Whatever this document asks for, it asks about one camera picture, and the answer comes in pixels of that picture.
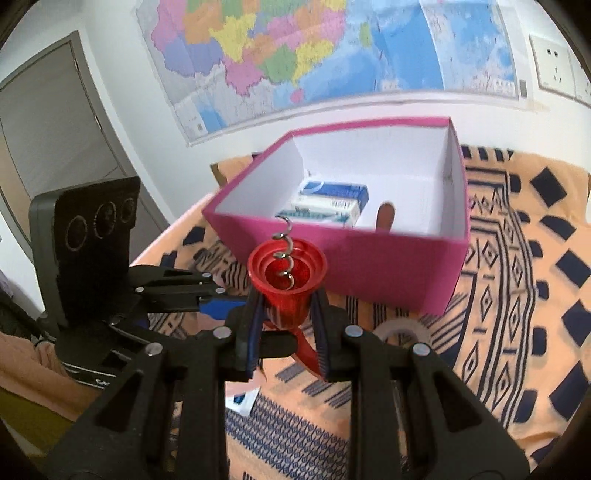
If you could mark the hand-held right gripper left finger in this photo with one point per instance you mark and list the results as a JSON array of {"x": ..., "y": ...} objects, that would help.
[{"x": 251, "y": 341}]

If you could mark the tape roll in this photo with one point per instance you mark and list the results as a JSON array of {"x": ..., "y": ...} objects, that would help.
[{"x": 401, "y": 325}]

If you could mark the grey door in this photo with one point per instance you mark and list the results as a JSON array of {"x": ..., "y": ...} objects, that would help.
[{"x": 55, "y": 138}]

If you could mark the red corkscrew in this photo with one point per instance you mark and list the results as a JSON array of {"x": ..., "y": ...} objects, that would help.
[{"x": 286, "y": 277}]

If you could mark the white hand cream tube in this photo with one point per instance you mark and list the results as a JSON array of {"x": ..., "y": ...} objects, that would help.
[{"x": 242, "y": 400}]

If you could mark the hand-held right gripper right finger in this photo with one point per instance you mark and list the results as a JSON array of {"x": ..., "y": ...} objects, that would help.
[{"x": 321, "y": 337}]

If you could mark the orange patterned blanket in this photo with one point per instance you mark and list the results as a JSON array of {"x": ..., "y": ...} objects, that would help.
[{"x": 508, "y": 300}]

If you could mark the white wall socket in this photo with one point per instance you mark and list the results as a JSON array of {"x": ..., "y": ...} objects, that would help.
[
  {"x": 582, "y": 78},
  {"x": 554, "y": 64}
]

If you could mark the pink cardboard box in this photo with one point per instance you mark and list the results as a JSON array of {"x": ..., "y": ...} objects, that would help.
[{"x": 397, "y": 267}]

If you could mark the person's left forearm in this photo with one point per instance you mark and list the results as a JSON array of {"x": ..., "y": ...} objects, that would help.
[{"x": 32, "y": 369}]

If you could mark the brown wooden board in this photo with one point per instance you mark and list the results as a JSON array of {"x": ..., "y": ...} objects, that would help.
[{"x": 217, "y": 173}]

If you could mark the colourful wall map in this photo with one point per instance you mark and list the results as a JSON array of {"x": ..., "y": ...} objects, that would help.
[{"x": 323, "y": 46}]

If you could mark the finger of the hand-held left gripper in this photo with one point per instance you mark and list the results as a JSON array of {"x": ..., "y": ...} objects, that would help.
[
  {"x": 152, "y": 330},
  {"x": 184, "y": 295}
]

